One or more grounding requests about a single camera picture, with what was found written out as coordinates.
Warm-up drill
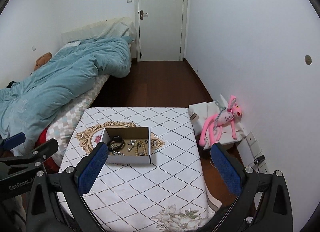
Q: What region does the large white wall socket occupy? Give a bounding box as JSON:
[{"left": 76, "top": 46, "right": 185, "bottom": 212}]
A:
[{"left": 246, "top": 132, "right": 263, "bottom": 156}]

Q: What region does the grey wire hanger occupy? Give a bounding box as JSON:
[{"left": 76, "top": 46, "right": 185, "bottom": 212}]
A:
[{"left": 214, "top": 100, "right": 229, "bottom": 122}]

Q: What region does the pink plush toy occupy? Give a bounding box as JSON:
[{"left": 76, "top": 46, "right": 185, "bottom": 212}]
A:
[{"left": 199, "top": 95, "right": 243, "bottom": 147}]

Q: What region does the white cardboard box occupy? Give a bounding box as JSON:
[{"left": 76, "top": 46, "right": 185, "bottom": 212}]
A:
[{"left": 100, "top": 126, "right": 151, "bottom": 164}]

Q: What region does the light blue quilt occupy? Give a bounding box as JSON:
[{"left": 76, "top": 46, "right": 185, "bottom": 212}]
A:
[{"left": 0, "top": 36, "right": 134, "bottom": 147}]

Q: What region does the brown pillow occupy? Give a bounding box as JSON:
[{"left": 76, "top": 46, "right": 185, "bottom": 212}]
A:
[{"left": 34, "top": 53, "right": 52, "bottom": 71}]

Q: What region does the white diamond-pattern tablecloth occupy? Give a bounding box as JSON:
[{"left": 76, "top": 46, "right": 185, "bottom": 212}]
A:
[{"left": 58, "top": 107, "right": 216, "bottom": 232}]

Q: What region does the wooden bead bracelet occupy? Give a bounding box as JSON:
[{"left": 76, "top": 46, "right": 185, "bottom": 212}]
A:
[{"left": 134, "top": 141, "right": 148, "bottom": 157}]

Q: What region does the white door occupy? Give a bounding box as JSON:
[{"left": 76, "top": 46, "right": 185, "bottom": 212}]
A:
[{"left": 135, "top": 0, "right": 192, "bottom": 62}]

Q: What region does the red blanket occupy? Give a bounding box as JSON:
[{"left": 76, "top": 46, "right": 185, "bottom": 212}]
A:
[{"left": 37, "top": 127, "right": 65, "bottom": 172}]

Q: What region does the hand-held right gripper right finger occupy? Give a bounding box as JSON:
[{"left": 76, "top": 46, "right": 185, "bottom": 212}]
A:
[{"left": 210, "top": 143, "right": 293, "bottom": 232}]

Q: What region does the checkered pillow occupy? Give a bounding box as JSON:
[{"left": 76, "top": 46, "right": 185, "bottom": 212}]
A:
[{"left": 46, "top": 73, "right": 110, "bottom": 149}]

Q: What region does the white headboard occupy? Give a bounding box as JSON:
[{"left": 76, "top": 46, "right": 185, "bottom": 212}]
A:
[{"left": 61, "top": 17, "right": 137, "bottom": 45}]

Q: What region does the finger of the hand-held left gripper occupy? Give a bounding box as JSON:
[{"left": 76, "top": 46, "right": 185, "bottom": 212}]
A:
[
  {"left": 0, "top": 132, "right": 27, "bottom": 151},
  {"left": 0, "top": 138, "right": 59, "bottom": 175}
]

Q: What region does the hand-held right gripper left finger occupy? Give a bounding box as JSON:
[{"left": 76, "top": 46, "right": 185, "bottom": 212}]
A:
[{"left": 26, "top": 141, "right": 109, "bottom": 232}]

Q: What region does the black smart band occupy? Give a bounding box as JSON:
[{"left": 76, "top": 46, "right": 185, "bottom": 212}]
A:
[{"left": 107, "top": 136, "right": 125, "bottom": 150}]

